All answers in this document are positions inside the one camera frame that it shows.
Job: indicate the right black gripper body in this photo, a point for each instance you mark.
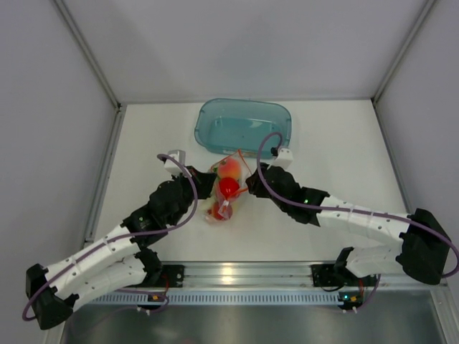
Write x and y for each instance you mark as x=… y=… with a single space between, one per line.
x=282 y=206

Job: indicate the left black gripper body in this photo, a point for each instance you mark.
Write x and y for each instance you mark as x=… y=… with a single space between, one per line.
x=187 y=190

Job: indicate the clear zip top bag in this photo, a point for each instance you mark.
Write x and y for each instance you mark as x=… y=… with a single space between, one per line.
x=216 y=196

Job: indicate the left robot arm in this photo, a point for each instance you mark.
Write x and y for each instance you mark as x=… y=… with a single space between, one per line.
x=122 y=258

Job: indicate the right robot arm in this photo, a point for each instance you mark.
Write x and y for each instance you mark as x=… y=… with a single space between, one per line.
x=414 y=244

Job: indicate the red fake pepper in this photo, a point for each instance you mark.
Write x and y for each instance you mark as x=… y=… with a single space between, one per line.
x=228 y=186

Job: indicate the teal plastic bin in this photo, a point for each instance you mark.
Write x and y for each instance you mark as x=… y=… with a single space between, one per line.
x=226 y=125

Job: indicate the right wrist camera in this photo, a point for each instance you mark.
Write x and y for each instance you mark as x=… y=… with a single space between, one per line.
x=283 y=159

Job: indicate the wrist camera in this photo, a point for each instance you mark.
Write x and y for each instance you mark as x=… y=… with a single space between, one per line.
x=175 y=157
x=283 y=159

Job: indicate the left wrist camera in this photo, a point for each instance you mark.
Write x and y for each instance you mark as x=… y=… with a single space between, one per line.
x=175 y=157

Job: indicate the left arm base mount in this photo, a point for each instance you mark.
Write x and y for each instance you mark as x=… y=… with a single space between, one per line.
x=172 y=276

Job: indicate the aluminium mounting rail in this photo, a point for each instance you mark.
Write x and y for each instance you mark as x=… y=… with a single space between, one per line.
x=260 y=274

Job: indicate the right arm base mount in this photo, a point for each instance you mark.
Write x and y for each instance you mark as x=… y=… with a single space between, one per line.
x=324 y=277

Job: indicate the slotted cable duct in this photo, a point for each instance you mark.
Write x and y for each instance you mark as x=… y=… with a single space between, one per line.
x=252 y=297

